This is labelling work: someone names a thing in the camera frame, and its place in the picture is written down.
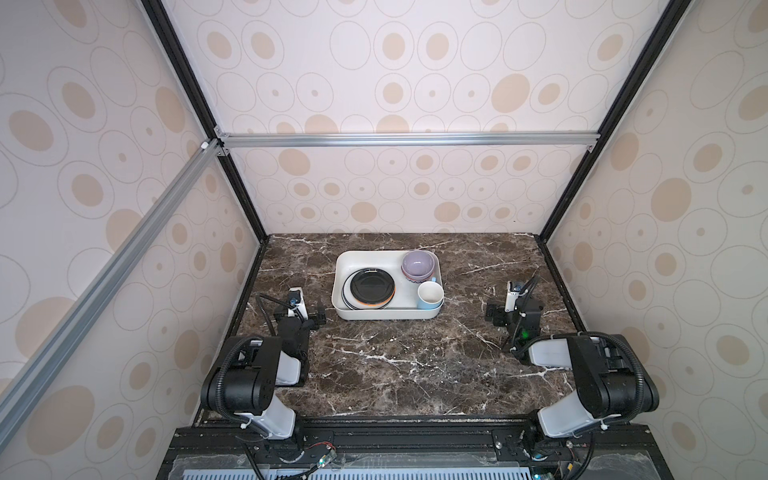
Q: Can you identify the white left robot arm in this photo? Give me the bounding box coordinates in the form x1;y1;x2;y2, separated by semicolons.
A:
200;287;326;440

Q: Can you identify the aluminium rail back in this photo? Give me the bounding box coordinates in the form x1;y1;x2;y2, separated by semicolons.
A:
222;131;600;148

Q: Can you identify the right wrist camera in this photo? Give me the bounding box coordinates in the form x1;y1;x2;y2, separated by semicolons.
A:
504;281;525;312

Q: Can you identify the orange bowl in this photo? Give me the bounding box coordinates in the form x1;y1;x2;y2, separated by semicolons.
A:
351;300;390;310

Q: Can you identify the purple bowl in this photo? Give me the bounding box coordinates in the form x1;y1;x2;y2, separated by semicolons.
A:
401;250;438;283

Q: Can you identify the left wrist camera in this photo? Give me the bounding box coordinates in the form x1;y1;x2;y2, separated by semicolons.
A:
287;287;308;321

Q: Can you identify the aluminium rail left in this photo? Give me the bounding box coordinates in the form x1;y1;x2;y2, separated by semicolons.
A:
1;139;222;449

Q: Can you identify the black corner frame post right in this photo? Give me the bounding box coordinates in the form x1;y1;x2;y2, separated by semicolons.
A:
537;0;692;244

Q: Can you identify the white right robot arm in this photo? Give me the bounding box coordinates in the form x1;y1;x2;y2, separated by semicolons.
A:
485;275;660;439

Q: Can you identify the light blue mug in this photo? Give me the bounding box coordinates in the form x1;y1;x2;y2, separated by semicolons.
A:
417;278;445;310

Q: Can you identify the black corner frame post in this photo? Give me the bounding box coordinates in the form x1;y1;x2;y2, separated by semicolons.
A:
141;0;269;243
537;0;692;244

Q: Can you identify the aluminium rail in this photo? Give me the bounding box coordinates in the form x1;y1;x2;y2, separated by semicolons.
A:
222;131;600;148
1;139;222;449

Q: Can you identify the white plastic bin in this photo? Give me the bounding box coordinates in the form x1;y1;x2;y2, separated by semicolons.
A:
331;250;442;321

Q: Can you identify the black corner frame post left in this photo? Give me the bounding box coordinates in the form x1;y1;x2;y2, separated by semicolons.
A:
141;0;269;243

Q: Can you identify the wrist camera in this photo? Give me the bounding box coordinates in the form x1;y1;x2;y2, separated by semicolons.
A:
504;281;525;312
287;287;308;321

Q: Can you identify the black bowl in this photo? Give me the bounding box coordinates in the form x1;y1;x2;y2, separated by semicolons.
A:
351;268;396;304

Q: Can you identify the white plate teal line rim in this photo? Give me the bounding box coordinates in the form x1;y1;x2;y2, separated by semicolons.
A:
341;272;358;310

